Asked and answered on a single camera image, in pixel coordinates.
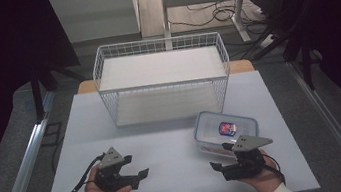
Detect metal floor rail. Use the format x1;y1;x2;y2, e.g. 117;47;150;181
284;53;341;192
0;89;69;192

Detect black floor cables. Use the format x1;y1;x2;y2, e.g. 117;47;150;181
165;0;275;69

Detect black stand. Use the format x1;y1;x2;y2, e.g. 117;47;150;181
27;59;92;126
276;4;327;95

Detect wooden board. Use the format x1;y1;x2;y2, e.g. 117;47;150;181
75;56;256;97

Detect person's right hand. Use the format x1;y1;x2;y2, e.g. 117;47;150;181
234;151;287;192

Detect clear plastic lidded container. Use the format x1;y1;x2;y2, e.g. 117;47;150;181
190;103;264;165

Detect white cabinet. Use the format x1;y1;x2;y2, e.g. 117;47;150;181
48;0;144;47

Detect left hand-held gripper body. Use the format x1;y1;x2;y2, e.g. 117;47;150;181
89;145;132;192

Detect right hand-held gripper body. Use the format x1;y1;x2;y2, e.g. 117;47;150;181
230;130;278;181

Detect black floor bracket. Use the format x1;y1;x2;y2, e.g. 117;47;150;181
38;120;66;149

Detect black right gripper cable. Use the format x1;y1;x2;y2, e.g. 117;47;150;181
260;150;287;188

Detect white wire basket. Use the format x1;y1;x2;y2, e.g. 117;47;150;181
88;28;238;131

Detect red and blue packet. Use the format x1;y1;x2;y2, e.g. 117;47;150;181
217;119;239;139

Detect white power strip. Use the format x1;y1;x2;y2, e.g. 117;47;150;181
258;33;279;50

